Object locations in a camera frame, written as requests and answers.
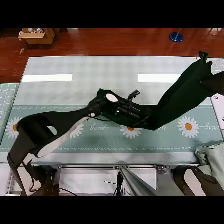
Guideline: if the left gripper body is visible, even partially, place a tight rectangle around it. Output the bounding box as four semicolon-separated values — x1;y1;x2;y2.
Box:
111;95;151;129

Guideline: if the wooden box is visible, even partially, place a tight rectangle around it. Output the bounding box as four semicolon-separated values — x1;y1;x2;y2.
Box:
17;27;56;46

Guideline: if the black garment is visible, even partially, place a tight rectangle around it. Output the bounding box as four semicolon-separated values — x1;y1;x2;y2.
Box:
143;59;215;132

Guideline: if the silver frame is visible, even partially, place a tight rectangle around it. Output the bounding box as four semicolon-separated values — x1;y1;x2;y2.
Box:
6;161;202;197

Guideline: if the pale green garment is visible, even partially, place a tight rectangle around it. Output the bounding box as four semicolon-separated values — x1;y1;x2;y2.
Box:
194;140;224;190

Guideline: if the blue round disc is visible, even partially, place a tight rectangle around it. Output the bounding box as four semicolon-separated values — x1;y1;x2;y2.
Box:
168;31;185;43

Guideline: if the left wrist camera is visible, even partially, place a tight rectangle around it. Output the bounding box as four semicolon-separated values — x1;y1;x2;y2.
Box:
127;89;141;101

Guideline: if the black cable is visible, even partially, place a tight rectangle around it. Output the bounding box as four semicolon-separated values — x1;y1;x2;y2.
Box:
103;171;125;197

